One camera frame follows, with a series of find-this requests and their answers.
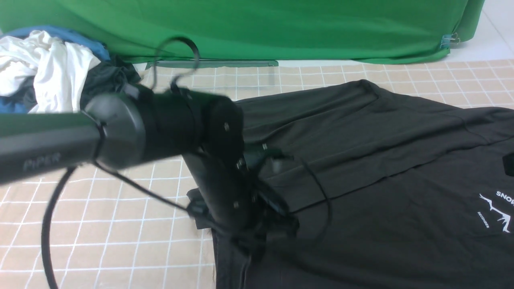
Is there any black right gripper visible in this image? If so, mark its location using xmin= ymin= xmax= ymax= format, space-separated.
xmin=503 ymin=153 xmax=514 ymax=176

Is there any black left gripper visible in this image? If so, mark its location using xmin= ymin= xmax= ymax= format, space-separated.
xmin=182 ymin=151 xmax=256 ymax=237

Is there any dark gray long-sleeve top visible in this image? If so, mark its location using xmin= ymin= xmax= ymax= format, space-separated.
xmin=213 ymin=80 xmax=514 ymax=289

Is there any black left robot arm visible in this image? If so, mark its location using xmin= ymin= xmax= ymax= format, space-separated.
xmin=0 ymin=89 xmax=257 ymax=234

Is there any beige checkered tablecloth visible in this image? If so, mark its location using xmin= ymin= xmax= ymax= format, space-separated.
xmin=0 ymin=59 xmax=514 ymax=289

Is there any metal binder clip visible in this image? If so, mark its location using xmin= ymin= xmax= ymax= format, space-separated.
xmin=439 ymin=33 xmax=461 ymax=49

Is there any dark gray crumpled garment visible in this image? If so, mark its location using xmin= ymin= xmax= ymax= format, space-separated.
xmin=80 ymin=54 xmax=141 ymax=110

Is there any green backdrop cloth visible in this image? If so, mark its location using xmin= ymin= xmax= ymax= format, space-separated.
xmin=0 ymin=0 xmax=484 ymax=64

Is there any white crumpled garment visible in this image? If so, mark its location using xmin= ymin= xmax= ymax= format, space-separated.
xmin=0 ymin=31 xmax=102 ymax=114

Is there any blue crumpled garment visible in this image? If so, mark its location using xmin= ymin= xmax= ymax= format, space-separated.
xmin=0 ymin=26 xmax=111 ymax=115

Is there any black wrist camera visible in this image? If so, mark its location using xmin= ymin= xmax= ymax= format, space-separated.
xmin=236 ymin=143 xmax=299 ymax=242

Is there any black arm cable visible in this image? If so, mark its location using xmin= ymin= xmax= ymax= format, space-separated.
xmin=41 ymin=37 xmax=332 ymax=289

